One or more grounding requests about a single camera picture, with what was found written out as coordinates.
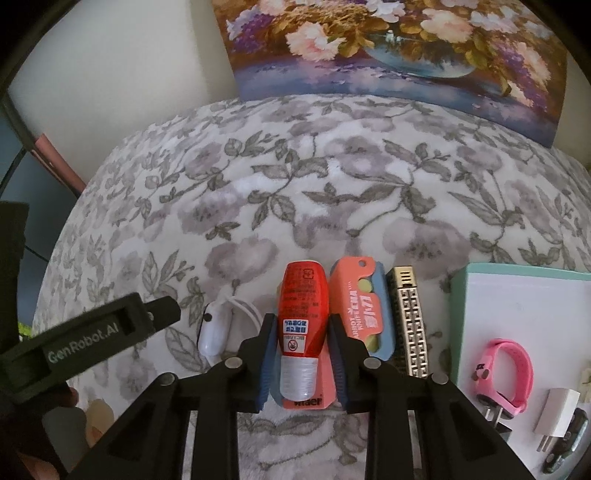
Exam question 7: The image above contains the pink wristband watch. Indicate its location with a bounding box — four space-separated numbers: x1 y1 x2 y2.
472 338 534 420

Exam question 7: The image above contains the dark green clip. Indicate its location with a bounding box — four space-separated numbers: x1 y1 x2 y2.
543 408 589 474

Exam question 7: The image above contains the white wall charger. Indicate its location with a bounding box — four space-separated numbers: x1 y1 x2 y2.
534 388 580 452

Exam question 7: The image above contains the orange blue utility knife pack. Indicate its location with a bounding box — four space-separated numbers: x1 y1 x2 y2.
329 256 396 361

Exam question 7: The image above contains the red glue bottle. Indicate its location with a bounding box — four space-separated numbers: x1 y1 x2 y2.
277 260 329 402

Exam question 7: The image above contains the black cube charger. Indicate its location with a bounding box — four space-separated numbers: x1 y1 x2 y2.
483 402 512 442

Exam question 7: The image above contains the pink eraser box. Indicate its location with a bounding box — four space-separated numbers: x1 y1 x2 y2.
273 343 337 411

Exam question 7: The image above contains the person's left hand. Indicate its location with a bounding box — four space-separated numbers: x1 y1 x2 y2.
16 386 115 479

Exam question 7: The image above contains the silver patterned lighter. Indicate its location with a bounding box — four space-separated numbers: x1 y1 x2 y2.
386 266 430 378

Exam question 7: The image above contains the teal white shallow box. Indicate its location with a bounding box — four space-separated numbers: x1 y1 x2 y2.
450 263 590 479

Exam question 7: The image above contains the grey floral blanket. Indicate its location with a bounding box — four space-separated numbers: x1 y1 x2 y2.
34 95 590 444

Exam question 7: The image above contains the flower oil painting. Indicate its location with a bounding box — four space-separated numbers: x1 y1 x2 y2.
213 0 567 146

